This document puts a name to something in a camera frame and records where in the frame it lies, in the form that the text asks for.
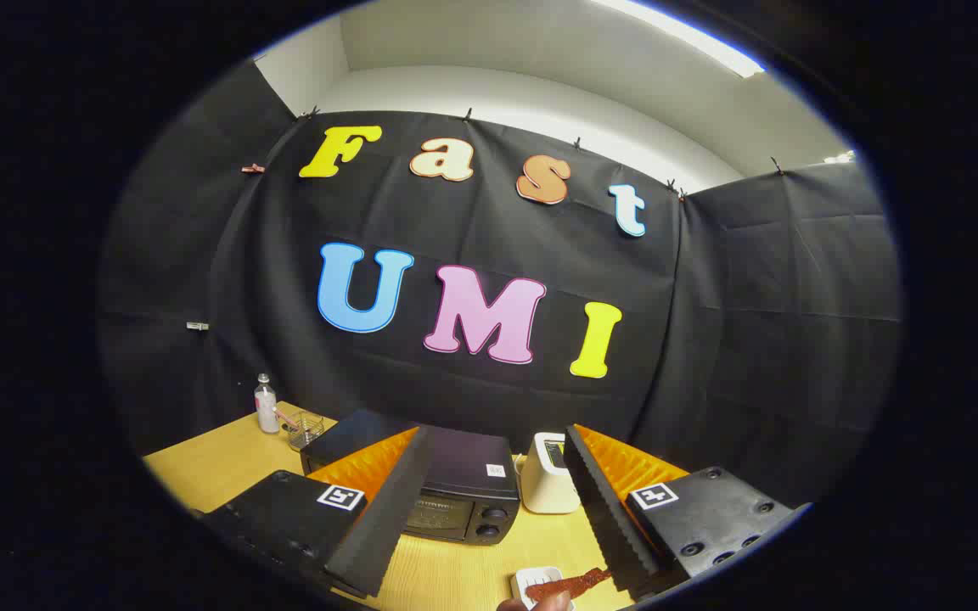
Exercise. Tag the brown steak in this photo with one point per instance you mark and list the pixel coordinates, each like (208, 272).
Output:
(565, 585)

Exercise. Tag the red clip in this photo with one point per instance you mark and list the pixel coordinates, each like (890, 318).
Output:
(252, 169)

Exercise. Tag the clear glass container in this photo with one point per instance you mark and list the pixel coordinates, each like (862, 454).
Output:
(306, 433)

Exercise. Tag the white toaster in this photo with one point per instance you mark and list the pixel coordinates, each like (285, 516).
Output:
(544, 488)

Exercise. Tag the pink striped stick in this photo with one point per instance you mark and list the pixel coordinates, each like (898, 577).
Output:
(285, 417)

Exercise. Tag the white rectangular plate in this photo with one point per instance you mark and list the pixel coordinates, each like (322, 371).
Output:
(527, 581)

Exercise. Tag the small clear bottle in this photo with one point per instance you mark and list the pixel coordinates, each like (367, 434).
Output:
(266, 412)

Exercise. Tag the black toaster oven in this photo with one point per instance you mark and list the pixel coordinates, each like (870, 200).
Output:
(465, 462)

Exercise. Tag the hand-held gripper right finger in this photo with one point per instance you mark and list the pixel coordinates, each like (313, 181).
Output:
(604, 509)

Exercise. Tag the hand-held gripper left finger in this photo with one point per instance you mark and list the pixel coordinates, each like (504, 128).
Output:
(387, 509)

